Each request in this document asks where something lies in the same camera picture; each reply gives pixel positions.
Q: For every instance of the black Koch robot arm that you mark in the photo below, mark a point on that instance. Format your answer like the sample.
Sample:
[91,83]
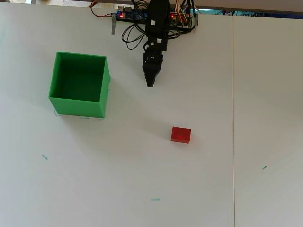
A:
[158,14]

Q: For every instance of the blue controller circuit board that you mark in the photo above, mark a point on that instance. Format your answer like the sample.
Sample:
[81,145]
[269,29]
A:
[131,15]

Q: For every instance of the red rectangular block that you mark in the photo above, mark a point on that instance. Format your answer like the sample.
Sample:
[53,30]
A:
[181,135]

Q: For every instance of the green square plastic bin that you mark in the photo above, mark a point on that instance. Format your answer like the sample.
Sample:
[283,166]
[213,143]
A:
[75,106]

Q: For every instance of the grey tape strip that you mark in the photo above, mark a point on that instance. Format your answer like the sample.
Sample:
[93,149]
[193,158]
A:
[113,26]

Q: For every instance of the black gripper with servos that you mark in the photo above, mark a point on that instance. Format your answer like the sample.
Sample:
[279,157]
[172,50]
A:
[156,47]

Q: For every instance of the motor driver board with connectors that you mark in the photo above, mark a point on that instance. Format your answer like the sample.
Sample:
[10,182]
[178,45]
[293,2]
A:
[182,22]

